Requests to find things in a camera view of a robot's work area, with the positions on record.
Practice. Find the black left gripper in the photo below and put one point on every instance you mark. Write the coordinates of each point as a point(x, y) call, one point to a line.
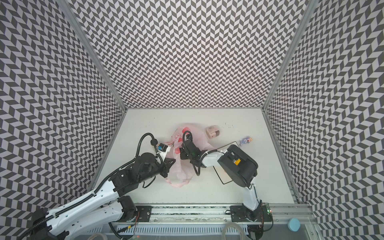
point(167, 163)

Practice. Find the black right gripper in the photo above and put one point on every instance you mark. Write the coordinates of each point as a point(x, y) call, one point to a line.
point(183, 151)

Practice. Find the pink plastic bag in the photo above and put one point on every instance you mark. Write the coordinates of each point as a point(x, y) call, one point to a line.
point(182, 172)

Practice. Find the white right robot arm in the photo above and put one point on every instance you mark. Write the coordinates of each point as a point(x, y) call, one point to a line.
point(238, 165)

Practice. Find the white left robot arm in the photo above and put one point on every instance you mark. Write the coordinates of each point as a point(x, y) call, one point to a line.
point(109, 201)

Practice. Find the small jar black lid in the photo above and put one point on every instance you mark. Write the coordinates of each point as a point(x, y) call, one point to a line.
point(154, 142)

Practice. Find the pink small box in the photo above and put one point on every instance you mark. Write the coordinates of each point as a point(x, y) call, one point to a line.
point(212, 132)

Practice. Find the white mat black border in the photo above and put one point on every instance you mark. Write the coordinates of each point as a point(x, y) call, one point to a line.
point(225, 177)

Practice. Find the purple small toy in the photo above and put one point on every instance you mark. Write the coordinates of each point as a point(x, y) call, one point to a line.
point(245, 140)

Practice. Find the light blue round cap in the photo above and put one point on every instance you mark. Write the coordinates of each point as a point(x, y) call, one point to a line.
point(294, 224)

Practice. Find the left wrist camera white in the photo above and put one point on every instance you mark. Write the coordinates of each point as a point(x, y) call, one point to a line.
point(162, 151)

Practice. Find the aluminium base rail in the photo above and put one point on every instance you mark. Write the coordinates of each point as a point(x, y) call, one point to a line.
point(219, 214)

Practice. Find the aluminium corner post left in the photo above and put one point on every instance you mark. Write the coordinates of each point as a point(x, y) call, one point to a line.
point(70, 16)

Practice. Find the aluminium corner post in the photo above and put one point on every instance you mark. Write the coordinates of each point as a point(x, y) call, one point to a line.
point(70, 16)
point(311, 7)

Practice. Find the aluminium corner post right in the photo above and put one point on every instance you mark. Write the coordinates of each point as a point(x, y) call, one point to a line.
point(311, 7)

